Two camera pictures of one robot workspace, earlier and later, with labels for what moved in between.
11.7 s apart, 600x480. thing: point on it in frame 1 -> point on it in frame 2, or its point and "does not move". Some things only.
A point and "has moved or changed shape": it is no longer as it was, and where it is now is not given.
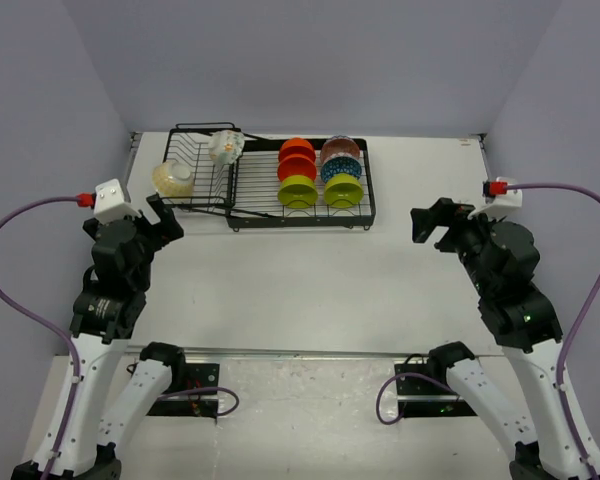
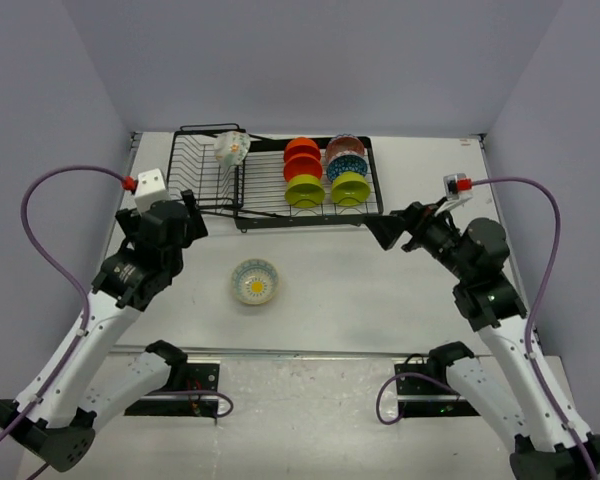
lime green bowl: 343,191 has moved or changed shape
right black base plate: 426,391 does not move
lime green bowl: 298,192 has moved or changed shape
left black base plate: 186,376 does not move
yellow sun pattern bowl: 173,179 -> 255,281
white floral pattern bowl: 226,146 has moved or changed shape
